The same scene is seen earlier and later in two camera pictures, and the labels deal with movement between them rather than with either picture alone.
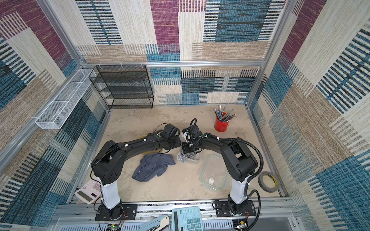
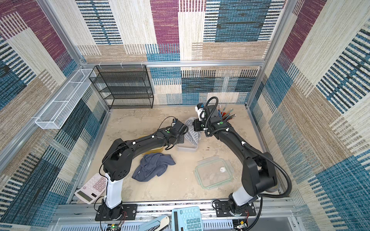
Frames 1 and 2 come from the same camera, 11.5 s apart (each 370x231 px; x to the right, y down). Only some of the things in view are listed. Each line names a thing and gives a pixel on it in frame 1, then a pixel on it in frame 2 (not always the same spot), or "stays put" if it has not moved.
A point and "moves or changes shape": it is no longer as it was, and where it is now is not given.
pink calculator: x=90 y=192 stays put
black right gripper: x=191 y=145 -> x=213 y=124
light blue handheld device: x=158 y=224 stays put
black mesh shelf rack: x=124 y=86 stays put
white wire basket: x=56 y=114 stays put
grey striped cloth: x=182 y=157 moves or changes shape
